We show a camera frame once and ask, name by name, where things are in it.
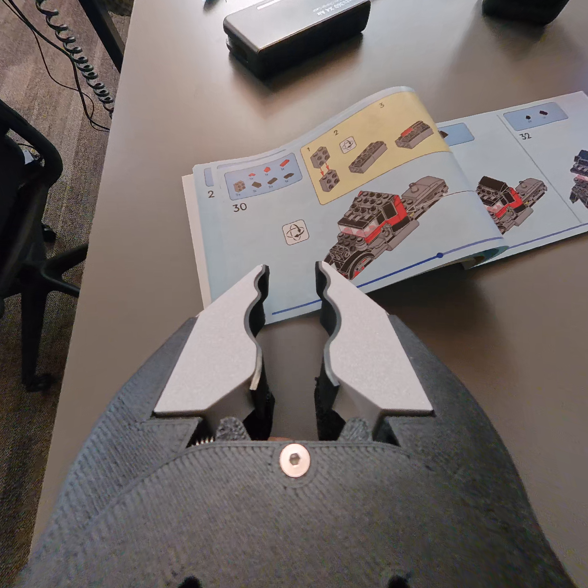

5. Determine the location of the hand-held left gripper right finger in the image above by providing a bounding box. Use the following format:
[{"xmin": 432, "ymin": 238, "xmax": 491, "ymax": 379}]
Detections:
[{"xmin": 314, "ymin": 261, "xmax": 436, "ymax": 440}]

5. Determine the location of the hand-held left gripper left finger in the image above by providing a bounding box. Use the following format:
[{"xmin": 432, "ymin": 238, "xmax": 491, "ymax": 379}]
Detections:
[{"xmin": 154, "ymin": 264, "xmax": 276, "ymax": 433}]

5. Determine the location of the brick toy instruction booklet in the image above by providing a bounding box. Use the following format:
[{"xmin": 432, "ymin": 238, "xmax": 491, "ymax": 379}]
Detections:
[{"xmin": 181, "ymin": 86, "xmax": 588, "ymax": 326}]

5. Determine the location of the grey desk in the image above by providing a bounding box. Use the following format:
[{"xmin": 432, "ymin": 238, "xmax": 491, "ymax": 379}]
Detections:
[{"xmin": 28, "ymin": 0, "xmax": 588, "ymax": 588}]

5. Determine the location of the black desk leg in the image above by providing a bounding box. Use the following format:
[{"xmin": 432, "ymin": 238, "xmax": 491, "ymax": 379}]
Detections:
[{"xmin": 78, "ymin": 0, "xmax": 134, "ymax": 73}]

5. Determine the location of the black office chair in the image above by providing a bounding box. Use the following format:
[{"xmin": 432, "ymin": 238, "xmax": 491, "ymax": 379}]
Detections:
[{"xmin": 0, "ymin": 99, "xmax": 90, "ymax": 392}]

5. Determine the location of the black rectangular power box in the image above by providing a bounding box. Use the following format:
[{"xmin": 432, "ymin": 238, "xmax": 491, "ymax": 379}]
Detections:
[{"xmin": 223, "ymin": 0, "xmax": 372, "ymax": 80}]

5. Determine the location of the dark round object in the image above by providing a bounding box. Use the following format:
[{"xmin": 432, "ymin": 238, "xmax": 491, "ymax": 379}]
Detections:
[{"xmin": 481, "ymin": 0, "xmax": 572, "ymax": 23}]

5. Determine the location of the thin black cable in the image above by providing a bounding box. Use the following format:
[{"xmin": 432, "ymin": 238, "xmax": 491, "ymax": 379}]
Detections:
[{"xmin": 18, "ymin": 0, "xmax": 112, "ymax": 134}]

